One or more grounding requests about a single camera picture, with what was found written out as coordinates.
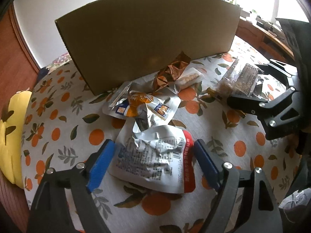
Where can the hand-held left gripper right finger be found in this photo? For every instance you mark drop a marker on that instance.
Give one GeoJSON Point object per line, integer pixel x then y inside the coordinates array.
{"type": "Point", "coordinates": [206, 165]}

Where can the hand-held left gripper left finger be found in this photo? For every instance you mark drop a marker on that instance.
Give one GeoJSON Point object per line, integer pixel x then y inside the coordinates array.
{"type": "Point", "coordinates": [102, 165]}

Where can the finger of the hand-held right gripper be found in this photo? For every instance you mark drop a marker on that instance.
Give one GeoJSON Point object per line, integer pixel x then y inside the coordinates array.
{"type": "Point", "coordinates": [243, 103]}
{"type": "Point", "coordinates": [277, 68]}

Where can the clear biscuit packet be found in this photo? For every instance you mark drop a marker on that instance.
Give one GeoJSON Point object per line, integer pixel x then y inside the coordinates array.
{"type": "Point", "coordinates": [243, 80]}

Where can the white printed snack packet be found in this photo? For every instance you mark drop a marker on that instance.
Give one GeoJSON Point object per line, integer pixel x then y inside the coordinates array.
{"type": "Point", "coordinates": [150, 160]}

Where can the small white biscuit pack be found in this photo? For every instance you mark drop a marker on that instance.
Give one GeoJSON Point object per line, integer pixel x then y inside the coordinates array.
{"type": "Point", "coordinates": [188, 77]}

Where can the silver and orange snack packet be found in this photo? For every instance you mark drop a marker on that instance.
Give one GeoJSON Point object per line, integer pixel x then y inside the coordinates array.
{"type": "Point", "coordinates": [145, 99]}

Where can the bronze foil snack packet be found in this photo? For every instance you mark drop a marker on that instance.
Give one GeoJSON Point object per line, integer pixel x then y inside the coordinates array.
{"type": "Point", "coordinates": [170, 72]}

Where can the brown cardboard box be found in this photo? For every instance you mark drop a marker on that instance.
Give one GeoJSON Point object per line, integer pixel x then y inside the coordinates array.
{"type": "Point", "coordinates": [145, 41]}

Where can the long wooden cabinet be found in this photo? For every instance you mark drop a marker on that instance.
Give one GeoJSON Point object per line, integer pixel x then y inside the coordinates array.
{"type": "Point", "coordinates": [252, 34]}

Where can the orange-print tablecloth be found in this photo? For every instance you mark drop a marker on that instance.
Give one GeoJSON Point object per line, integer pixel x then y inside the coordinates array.
{"type": "Point", "coordinates": [73, 116]}

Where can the yellow plush toy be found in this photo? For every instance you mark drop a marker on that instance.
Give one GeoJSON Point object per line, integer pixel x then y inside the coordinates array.
{"type": "Point", "coordinates": [12, 145]}

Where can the wooden slatted wardrobe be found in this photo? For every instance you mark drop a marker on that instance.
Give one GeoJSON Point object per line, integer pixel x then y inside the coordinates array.
{"type": "Point", "coordinates": [14, 60]}

